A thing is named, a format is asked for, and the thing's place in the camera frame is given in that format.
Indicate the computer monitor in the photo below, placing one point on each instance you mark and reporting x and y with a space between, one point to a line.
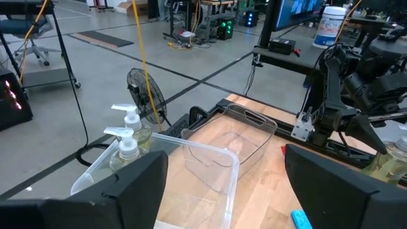
299 12

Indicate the clear pump soap bottle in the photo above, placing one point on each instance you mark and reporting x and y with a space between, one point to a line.
388 165
127 149
132 122

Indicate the computer tower blue lights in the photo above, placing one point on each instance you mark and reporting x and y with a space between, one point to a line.
251 19

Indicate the black floor mat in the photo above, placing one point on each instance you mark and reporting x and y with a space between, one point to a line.
101 38

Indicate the black standing fan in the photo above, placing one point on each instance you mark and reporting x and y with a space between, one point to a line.
143 57

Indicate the computer tower green lights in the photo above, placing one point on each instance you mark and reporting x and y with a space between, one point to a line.
225 28

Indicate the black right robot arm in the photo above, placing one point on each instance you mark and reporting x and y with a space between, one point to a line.
330 95

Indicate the grey desk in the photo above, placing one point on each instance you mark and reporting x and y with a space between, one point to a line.
286 60

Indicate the black rolling cart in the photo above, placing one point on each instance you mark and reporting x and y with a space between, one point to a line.
47 78

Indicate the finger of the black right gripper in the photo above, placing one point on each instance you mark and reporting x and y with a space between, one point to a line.
362 132

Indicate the white wipes canister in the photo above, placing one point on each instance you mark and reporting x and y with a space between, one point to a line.
329 28

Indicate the computer tower red lights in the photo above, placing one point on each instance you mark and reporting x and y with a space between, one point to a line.
12 101

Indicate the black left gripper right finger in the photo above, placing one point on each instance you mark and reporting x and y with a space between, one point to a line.
349 206

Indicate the black floor fan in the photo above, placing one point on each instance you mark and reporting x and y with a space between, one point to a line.
146 95

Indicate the black desktop box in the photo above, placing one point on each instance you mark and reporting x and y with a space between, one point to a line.
281 46

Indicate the blue office chair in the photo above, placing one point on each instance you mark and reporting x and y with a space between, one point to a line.
19 27

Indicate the translucent plastic tub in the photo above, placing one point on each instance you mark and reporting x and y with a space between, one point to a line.
197 178

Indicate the white power strip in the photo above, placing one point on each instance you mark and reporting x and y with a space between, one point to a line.
187 34

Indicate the blue sponge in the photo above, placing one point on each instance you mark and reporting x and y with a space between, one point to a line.
300 221

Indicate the black perforated panel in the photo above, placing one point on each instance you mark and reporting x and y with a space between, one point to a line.
178 127

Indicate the wooden workbench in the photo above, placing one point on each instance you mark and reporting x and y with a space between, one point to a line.
219 2

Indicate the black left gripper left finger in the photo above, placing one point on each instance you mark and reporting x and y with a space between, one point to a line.
79 213

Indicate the cardboard box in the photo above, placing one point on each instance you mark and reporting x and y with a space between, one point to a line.
130 9

